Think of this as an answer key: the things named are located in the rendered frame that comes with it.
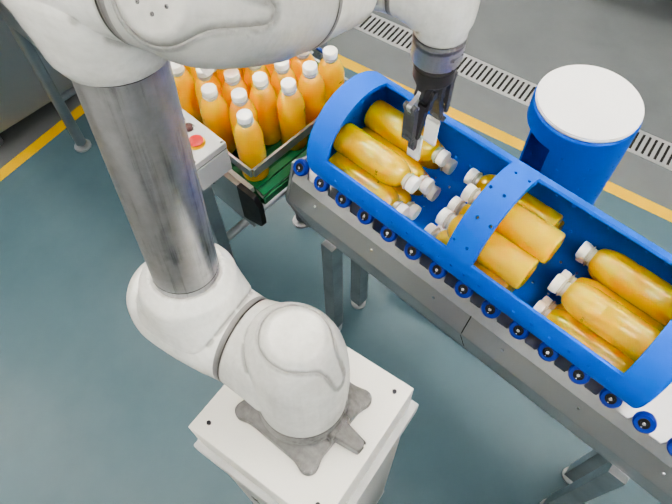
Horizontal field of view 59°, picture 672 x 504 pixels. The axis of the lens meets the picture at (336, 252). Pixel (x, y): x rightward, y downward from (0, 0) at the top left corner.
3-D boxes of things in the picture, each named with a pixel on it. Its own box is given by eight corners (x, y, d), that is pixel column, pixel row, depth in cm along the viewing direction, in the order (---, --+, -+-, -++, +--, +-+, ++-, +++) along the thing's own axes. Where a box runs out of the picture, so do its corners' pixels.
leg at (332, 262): (335, 336, 235) (332, 254, 181) (324, 326, 237) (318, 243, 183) (345, 326, 237) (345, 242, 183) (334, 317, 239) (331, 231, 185)
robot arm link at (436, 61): (479, 30, 98) (473, 58, 103) (435, 6, 101) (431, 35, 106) (445, 58, 95) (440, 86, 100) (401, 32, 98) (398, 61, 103)
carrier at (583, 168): (526, 228, 241) (461, 247, 237) (608, 56, 166) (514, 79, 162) (560, 288, 227) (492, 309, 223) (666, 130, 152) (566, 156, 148)
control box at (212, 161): (202, 192, 147) (193, 165, 139) (152, 150, 155) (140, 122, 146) (232, 168, 151) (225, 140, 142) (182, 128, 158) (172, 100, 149)
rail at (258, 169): (255, 177, 156) (253, 170, 153) (253, 176, 156) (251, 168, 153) (357, 95, 170) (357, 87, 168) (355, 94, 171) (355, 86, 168)
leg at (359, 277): (358, 312, 240) (362, 226, 186) (348, 303, 242) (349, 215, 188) (368, 302, 242) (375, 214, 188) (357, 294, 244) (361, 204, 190)
